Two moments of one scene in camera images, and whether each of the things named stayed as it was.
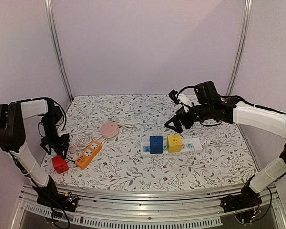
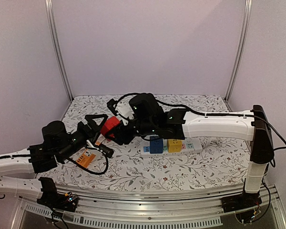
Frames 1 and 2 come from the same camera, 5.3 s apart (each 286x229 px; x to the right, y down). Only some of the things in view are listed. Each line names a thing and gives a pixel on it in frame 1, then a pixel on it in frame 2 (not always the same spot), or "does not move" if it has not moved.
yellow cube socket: (174, 143) does not move
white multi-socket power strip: (188, 145) does not move
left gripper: (51, 144) → (91, 134)
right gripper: (184, 117) → (123, 132)
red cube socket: (59, 164) → (110, 122)
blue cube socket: (156, 144) does not move
